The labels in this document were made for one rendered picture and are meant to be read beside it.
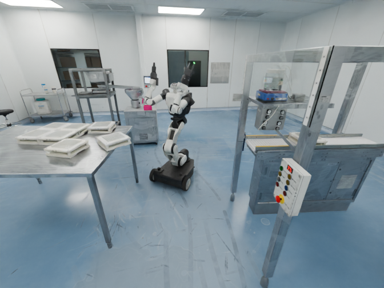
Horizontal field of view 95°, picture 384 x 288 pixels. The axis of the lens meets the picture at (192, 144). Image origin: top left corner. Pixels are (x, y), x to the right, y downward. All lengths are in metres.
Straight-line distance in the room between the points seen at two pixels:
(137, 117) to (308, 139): 3.18
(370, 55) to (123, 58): 6.03
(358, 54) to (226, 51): 5.92
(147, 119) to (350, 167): 3.18
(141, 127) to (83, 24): 3.91
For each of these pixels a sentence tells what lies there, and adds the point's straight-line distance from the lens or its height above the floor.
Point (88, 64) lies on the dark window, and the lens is 6.73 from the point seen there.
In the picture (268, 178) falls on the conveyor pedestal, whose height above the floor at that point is 0.52.
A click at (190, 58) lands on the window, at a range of 6.48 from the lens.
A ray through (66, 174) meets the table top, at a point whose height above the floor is 0.87.
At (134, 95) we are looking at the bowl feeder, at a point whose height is 1.04.
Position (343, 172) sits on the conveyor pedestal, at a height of 0.56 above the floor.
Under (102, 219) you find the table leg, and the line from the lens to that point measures 1.85.
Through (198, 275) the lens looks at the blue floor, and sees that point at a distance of 1.86.
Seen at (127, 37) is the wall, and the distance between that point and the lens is 6.48.
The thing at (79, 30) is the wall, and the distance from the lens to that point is 6.79.
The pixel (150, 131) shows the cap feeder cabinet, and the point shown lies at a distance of 3.81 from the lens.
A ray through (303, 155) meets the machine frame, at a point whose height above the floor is 1.20.
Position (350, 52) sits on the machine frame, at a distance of 1.03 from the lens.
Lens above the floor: 1.63
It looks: 25 degrees down
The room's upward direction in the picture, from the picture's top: straight up
